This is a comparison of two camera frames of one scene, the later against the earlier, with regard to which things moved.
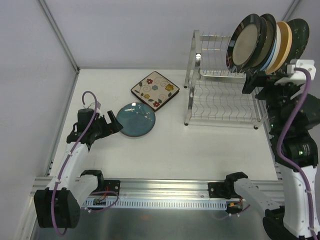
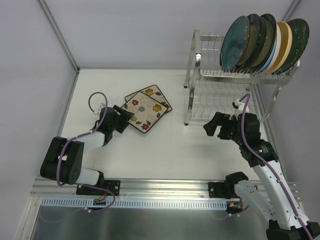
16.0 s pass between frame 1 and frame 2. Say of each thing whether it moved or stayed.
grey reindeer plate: stayed
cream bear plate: stayed
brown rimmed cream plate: stayed
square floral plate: moved
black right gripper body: moved
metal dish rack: stayed
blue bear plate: stayed
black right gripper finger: moved
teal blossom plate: moved
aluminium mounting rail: stayed
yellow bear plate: stayed
